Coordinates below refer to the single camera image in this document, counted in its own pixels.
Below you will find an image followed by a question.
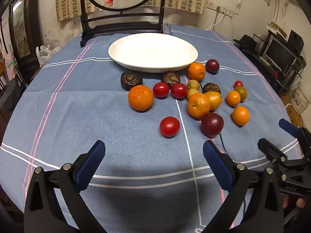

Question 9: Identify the white wall socket strip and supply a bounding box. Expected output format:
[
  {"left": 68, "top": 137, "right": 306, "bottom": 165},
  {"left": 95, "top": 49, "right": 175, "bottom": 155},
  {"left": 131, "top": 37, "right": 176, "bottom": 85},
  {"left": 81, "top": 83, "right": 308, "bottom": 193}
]
[{"left": 216, "top": 7, "right": 234, "bottom": 16}]

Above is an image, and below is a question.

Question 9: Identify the blue striped tablecloth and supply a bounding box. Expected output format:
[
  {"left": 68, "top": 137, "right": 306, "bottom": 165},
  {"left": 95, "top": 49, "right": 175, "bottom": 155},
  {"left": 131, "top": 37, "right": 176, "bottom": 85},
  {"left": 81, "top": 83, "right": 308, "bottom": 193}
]
[{"left": 0, "top": 24, "right": 304, "bottom": 233}]

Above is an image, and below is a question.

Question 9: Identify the computer monitor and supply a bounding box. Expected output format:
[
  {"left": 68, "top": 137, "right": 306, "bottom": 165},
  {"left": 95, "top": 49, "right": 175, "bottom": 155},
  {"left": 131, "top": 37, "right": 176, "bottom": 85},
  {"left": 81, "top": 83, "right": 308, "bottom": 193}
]
[{"left": 264, "top": 37, "right": 298, "bottom": 74}]

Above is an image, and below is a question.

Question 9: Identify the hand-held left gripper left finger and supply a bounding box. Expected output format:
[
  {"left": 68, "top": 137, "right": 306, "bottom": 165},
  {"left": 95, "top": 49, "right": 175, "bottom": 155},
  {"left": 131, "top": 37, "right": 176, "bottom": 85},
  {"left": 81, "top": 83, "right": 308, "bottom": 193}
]
[{"left": 24, "top": 140, "right": 106, "bottom": 233}]

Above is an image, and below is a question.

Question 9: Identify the black speaker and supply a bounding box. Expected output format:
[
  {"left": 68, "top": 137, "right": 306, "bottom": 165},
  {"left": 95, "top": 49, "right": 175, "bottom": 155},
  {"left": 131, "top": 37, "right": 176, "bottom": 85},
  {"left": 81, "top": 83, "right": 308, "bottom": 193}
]
[{"left": 288, "top": 30, "right": 305, "bottom": 51}]

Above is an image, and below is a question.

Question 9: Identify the white power cable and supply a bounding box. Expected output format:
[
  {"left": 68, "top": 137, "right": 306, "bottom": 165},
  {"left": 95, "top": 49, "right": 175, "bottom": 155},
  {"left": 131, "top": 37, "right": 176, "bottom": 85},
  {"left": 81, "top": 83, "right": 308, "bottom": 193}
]
[{"left": 206, "top": 12, "right": 226, "bottom": 31}]

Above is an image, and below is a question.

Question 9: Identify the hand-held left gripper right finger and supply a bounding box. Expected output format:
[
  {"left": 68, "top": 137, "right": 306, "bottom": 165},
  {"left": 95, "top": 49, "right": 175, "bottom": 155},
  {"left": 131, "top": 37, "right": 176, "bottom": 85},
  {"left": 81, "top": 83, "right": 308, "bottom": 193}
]
[{"left": 203, "top": 140, "right": 285, "bottom": 233}]

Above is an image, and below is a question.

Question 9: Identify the cardboard box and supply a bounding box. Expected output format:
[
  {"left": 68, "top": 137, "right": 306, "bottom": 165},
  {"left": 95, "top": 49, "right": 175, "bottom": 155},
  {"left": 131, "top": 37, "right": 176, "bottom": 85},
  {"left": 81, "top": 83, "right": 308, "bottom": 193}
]
[{"left": 267, "top": 22, "right": 287, "bottom": 37}]

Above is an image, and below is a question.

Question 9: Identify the black framed decorative screen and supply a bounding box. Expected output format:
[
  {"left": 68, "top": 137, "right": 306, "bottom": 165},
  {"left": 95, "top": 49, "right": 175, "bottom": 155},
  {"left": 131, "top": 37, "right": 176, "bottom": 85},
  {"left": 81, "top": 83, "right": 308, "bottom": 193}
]
[{"left": 80, "top": 0, "right": 168, "bottom": 48}]

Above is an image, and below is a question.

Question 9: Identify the large dark plum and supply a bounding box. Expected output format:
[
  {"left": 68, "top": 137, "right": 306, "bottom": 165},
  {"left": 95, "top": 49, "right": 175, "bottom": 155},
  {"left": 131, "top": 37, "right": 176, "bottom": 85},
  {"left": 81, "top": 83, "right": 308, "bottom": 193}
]
[{"left": 200, "top": 112, "right": 224, "bottom": 137}]

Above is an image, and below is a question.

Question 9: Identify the green-orange tomato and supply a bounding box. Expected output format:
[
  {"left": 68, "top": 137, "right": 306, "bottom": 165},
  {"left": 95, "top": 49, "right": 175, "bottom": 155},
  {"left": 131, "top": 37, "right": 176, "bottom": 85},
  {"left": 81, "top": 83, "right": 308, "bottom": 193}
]
[{"left": 234, "top": 86, "right": 248, "bottom": 103}]

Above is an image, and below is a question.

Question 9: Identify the person's right hand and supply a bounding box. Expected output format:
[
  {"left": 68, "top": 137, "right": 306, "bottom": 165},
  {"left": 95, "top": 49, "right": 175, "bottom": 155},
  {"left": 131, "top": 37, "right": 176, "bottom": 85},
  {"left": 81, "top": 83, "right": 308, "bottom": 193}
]
[{"left": 282, "top": 194, "right": 308, "bottom": 209}]

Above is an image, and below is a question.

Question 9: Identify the small orange tomato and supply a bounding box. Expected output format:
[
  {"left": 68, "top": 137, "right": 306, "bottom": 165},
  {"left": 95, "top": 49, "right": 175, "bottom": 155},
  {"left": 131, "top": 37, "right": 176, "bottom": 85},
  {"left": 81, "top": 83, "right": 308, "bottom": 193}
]
[
  {"left": 226, "top": 90, "right": 241, "bottom": 107},
  {"left": 232, "top": 106, "right": 250, "bottom": 126}
]

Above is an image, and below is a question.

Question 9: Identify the dark brown mangosteen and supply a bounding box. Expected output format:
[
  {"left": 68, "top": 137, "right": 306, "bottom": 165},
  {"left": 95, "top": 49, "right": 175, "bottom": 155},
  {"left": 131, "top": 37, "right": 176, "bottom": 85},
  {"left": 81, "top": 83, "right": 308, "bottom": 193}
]
[
  {"left": 202, "top": 83, "right": 221, "bottom": 95},
  {"left": 162, "top": 71, "right": 181, "bottom": 88},
  {"left": 121, "top": 71, "right": 143, "bottom": 91}
]

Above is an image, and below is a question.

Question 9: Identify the black hat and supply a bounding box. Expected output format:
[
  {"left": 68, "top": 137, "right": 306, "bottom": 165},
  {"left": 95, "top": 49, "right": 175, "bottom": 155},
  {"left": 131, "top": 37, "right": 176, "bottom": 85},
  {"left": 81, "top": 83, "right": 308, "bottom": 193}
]
[{"left": 233, "top": 34, "right": 261, "bottom": 54}]

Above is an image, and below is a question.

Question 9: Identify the white plastic bag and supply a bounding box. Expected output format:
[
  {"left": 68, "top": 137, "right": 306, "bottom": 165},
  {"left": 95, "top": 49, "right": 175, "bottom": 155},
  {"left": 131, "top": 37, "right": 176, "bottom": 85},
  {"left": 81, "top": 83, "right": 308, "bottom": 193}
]
[{"left": 36, "top": 45, "right": 61, "bottom": 67}]

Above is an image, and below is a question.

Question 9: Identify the dark framed picture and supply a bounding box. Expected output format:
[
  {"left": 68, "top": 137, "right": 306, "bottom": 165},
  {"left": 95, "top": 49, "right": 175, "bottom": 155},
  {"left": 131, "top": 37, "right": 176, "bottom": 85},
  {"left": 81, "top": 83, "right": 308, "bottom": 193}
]
[{"left": 10, "top": 0, "right": 42, "bottom": 61}]

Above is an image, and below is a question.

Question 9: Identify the white bucket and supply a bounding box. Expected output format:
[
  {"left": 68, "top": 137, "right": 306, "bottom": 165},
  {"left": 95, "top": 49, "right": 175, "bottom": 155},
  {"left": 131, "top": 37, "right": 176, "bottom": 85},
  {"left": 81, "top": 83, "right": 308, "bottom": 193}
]
[{"left": 290, "top": 83, "right": 311, "bottom": 113}]

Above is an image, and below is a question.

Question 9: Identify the small dark plum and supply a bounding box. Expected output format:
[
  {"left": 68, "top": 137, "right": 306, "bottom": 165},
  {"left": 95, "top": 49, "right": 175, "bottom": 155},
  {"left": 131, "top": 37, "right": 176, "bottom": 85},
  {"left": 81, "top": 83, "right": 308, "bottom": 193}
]
[{"left": 205, "top": 59, "right": 220, "bottom": 74}]

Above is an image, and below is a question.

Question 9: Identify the large orange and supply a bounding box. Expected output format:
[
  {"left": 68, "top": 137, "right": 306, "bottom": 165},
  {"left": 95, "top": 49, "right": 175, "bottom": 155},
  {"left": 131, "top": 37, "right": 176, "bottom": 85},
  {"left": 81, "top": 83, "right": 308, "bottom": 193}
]
[
  {"left": 188, "top": 62, "right": 206, "bottom": 81},
  {"left": 128, "top": 85, "right": 155, "bottom": 111},
  {"left": 187, "top": 93, "right": 211, "bottom": 118}
]

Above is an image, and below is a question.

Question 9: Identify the yellow-orange tomato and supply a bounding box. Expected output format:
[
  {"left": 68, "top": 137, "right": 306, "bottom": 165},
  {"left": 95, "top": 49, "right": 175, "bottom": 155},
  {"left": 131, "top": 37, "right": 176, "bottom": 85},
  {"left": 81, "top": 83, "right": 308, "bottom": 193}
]
[{"left": 204, "top": 92, "right": 222, "bottom": 110}]

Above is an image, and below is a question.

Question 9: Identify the white oval plate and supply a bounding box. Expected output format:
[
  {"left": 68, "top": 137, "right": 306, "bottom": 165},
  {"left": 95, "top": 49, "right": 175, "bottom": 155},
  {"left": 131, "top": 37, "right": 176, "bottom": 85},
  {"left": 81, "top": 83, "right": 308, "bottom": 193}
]
[{"left": 108, "top": 33, "right": 198, "bottom": 73}]

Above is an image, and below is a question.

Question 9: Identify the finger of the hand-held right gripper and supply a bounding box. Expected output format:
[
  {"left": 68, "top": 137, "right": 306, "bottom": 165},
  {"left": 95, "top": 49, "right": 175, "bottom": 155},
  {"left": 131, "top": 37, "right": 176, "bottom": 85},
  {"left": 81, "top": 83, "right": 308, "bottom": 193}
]
[
  {"left": 258, "top": 138, "right": 289, "bottom": 169},
  {"left": 279, "top": 118, "right": 311, "bottom": 151}
]

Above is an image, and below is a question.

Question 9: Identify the black media stand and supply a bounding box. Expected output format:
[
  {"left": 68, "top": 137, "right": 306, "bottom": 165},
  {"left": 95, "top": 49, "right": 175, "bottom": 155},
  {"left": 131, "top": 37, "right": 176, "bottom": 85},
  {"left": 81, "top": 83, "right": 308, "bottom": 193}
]
[{"left": 243, "top": 50, "right": 307, "bottom": 95}]

